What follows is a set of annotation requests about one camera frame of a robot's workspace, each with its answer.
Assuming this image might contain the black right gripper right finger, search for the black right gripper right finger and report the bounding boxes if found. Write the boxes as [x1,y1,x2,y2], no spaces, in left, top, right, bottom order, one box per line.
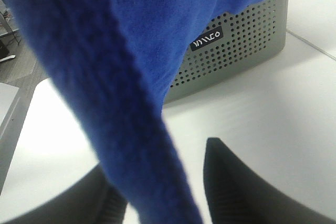
[203,137,333,223]

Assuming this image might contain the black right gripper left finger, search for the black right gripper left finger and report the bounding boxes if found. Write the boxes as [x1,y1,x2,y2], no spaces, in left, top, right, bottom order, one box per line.
[5,165,127,223]

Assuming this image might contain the blue microfibre towel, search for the blue microfibre towel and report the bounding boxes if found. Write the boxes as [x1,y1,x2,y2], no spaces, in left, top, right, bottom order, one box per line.
[6,0,263,223]

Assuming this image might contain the grey perforated plastic basket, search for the grey perforated plastic basket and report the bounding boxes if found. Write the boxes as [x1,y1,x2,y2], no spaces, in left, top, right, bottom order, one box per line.
[164,0,288,103]

